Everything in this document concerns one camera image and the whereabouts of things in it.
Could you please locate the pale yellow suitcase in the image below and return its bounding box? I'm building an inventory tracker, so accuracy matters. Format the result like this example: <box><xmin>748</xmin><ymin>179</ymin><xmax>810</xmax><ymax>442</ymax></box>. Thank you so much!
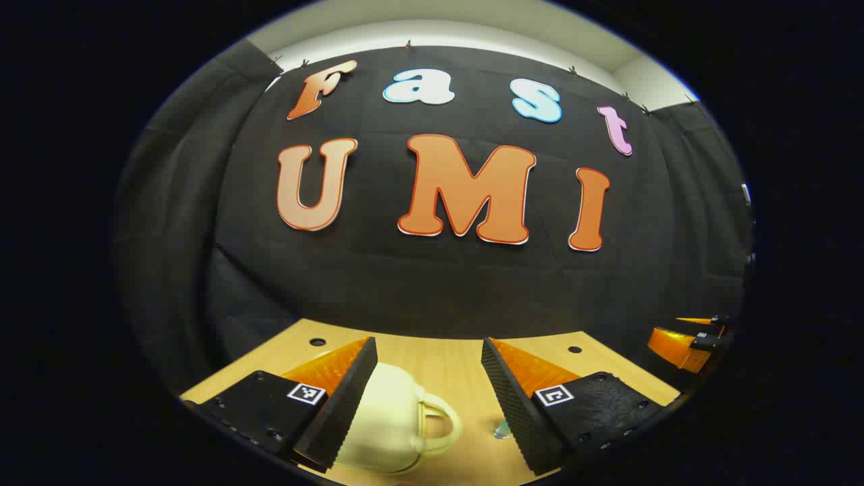
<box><xmin>334</xmin><ymin>362</ymin><xmax>463</xmax><ymax>475</ymax></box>

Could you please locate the black backdrop cloth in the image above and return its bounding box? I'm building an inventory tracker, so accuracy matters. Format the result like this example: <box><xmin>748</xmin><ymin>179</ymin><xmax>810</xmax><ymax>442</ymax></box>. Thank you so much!
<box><xmin>111</xmin><ymin>39</ymin><xmax>753</xmax><ymax>399</ymax></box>

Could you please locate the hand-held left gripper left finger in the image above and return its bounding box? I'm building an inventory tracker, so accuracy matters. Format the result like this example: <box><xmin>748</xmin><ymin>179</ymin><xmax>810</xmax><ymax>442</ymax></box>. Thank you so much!
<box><xmin>182</xmin><ymin>336</ymin><xmax>379</xmax><ymax>473</ymax></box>

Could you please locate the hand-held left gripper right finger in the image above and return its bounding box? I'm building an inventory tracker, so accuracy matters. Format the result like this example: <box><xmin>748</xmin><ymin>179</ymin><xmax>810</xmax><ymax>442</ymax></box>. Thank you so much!
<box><xmin>481</xmin><ymin>337</ymin><xmax>682</xmax><ymax>477</ymax></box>

